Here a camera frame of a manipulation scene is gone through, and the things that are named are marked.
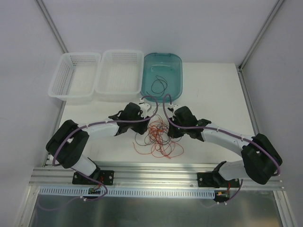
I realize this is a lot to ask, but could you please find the orange thin wire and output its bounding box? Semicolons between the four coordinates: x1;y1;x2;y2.
134;119;185;159

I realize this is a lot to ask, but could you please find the brown thin wire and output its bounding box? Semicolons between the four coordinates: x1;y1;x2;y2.
145;75;168;97

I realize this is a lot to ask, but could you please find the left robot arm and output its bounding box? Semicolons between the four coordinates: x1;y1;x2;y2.
46;101;151;185

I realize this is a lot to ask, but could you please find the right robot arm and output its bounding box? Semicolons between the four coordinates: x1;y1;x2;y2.
167;105;283;188

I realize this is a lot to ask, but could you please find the right white perforated basket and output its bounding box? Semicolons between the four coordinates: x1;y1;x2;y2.
95;49;144;102

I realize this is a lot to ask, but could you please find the white perforated basket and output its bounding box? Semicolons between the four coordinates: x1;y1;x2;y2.
95;49;144;102
48;52;102;104

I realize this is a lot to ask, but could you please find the teal transparent plastic bin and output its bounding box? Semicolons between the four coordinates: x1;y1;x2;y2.
141;52;183;102

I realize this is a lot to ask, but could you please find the left white perforated basket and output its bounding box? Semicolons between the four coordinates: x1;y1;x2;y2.
48;52;102;104

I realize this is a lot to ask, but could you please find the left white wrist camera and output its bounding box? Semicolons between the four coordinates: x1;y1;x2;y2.
138;99;151;118

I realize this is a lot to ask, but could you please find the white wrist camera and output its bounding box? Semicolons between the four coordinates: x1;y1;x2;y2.
138;99;151;118
167;104;181;114

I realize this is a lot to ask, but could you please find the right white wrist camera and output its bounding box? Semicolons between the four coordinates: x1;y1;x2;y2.
167;104;181;114

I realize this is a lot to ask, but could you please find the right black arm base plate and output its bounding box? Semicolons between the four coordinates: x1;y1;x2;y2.
196;172;214;187

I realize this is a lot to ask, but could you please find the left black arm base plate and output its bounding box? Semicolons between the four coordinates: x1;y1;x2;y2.
72;168;115;185

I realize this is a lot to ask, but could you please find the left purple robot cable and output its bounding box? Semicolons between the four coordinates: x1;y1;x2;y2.
52;95;160;203

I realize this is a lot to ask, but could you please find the aluminium mounting rail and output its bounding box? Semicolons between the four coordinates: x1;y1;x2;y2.
29;163;284;190

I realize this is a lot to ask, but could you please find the white slotted cable duct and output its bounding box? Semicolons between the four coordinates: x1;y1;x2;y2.
39;186;215;199

